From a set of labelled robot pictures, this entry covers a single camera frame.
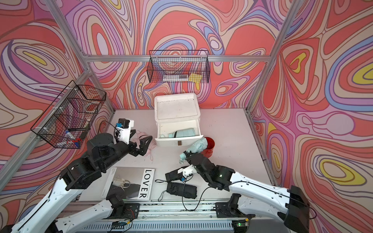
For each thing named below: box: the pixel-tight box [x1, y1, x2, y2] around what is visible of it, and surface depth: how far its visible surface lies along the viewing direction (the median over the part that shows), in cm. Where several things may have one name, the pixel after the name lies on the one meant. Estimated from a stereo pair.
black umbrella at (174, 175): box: [165, 167, 185, 183], surface depth 84 cm
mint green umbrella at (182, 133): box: [168, 128, 196, 138], surface depth 84 cm
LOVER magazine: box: [101, 166, 156, 201], surface depth 80 cm
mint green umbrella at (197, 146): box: [178, 137, 208, 165], surface depth 76 cm
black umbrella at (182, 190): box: [166, 182, 198, 200], surface depth 78 cm
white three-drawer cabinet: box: [154, 92, 204, 148], surface depth 87 cm
